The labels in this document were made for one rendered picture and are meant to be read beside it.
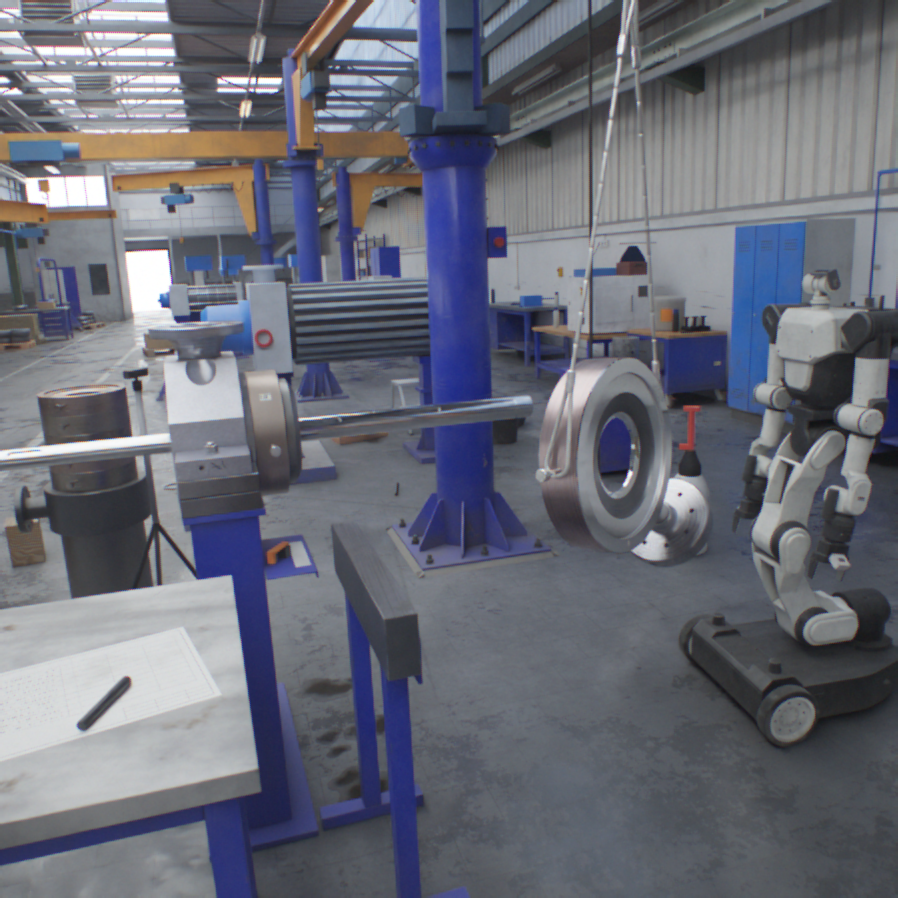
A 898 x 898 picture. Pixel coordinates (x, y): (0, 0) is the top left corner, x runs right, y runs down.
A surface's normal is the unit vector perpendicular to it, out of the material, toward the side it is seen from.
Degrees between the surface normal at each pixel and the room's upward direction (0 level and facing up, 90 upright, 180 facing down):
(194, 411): 45
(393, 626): 90
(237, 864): 90
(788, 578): 115
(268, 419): 67
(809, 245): 90
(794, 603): 90
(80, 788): 0
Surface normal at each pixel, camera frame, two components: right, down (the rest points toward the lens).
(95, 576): 0.07, 0.23
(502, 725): -0.04, -0.97
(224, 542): 0.31, 0.21
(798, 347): -0.98, 0.08
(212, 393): 0.19, -0.54
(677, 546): -0.57, -0.49
